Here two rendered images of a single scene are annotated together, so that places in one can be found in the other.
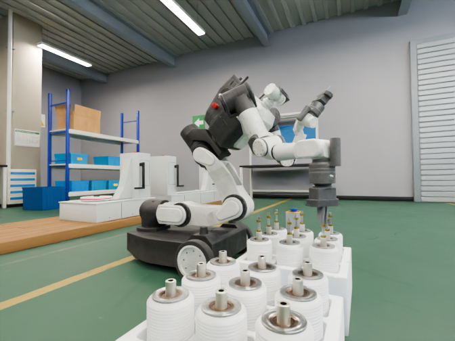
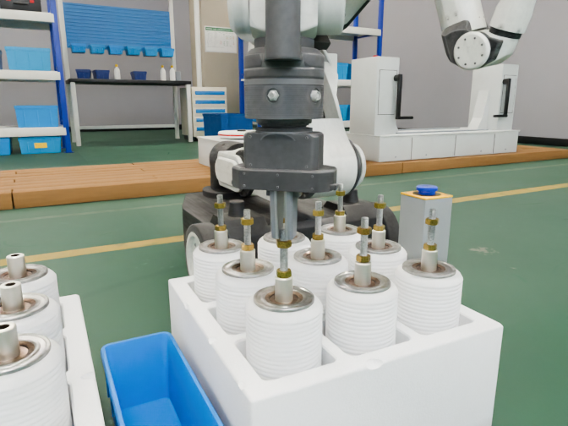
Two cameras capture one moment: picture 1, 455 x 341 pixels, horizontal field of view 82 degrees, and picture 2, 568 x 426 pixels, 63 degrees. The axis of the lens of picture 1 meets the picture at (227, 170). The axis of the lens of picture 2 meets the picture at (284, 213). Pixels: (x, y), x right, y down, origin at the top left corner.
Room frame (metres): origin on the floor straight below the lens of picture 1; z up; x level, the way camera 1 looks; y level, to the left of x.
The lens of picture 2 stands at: (0.50, -0.65, 0.49)
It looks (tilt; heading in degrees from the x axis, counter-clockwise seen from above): 13 degrees down; 37
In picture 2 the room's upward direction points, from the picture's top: straight up
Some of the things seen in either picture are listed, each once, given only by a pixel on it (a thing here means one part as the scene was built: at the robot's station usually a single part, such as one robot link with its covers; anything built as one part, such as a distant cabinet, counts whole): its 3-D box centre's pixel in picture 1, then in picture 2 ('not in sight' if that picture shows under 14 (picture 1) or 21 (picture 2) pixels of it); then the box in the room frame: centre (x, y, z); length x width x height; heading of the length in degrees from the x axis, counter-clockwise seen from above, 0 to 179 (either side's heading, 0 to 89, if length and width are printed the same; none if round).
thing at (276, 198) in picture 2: (319, 214); (274, 211); (0.92, -0.32, 0.36); 0.03 x 0.02 x 0.06; 22
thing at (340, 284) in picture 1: (297, 275); (315, 349); (1.08, -0.28, 0.09); 0.39 x 0.39 x 0.18; 63
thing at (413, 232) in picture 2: (294, 241); (420, 270); (1.37, -0.34, 0.16); 0.07 x 0.07 x 0.31; 63
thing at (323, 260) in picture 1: (323, 272); (283, 364); (0.92, -0.33, 0.16); 0.10 x 0.10 x 0.18
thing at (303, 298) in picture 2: (323, 245); (283, 298); (0.92, -0.33, 0.25); 0.08 x 0.08 x 0.01
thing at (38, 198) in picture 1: (44, 197); (227, 129); (4.47, 3.11, 0.19); 0.50 x 0.41 x 0.37; 69
